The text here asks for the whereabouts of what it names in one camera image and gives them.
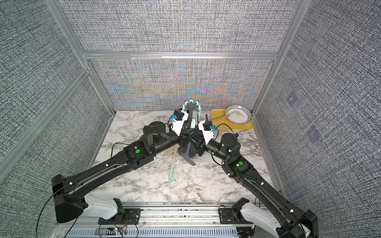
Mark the cream slotted spoon small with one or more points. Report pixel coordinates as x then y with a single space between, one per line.
167 153

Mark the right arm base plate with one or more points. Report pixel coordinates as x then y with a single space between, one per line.
226 216

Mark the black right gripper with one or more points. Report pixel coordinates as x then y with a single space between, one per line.
202 148

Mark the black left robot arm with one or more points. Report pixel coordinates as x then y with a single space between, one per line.
70 194

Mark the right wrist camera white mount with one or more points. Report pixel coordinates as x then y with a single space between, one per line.
207 128

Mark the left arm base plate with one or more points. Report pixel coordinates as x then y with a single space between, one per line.
130 216

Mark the dark grey utensil rack stand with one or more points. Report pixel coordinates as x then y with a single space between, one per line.
189 151

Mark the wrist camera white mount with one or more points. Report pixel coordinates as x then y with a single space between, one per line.
207 128
179 117

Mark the yellow tray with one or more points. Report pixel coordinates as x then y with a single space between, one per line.
216 113

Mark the white spatula wooden handle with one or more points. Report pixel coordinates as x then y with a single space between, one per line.
221 118

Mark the white patterned plate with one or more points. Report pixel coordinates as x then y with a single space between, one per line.
243 119

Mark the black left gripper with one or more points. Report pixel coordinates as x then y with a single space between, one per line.
184 140

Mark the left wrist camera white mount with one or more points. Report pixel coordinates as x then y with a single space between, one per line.
179 117

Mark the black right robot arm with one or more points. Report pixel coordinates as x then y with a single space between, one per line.
281 219

